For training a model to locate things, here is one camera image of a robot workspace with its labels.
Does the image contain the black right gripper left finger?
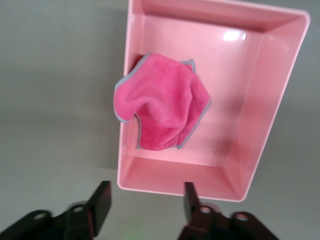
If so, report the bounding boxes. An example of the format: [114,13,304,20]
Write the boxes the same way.
[62,180,112,240]

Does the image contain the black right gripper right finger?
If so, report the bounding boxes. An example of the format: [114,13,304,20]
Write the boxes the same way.
[183,181,226,240]

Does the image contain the pink cloth with grey trim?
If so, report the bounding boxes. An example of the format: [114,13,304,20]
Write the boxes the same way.
[113,52,212,152]

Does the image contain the pink plastic bin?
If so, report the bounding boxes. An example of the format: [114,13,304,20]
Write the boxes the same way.
[116,0,312,203]

